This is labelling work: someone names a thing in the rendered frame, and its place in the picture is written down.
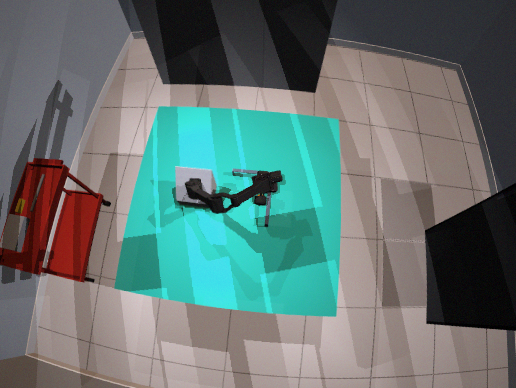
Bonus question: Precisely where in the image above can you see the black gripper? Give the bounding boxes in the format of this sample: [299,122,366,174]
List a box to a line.
[254,171,269,205]

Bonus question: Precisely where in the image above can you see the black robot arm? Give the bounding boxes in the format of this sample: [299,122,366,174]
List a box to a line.
[185,170,283,214]

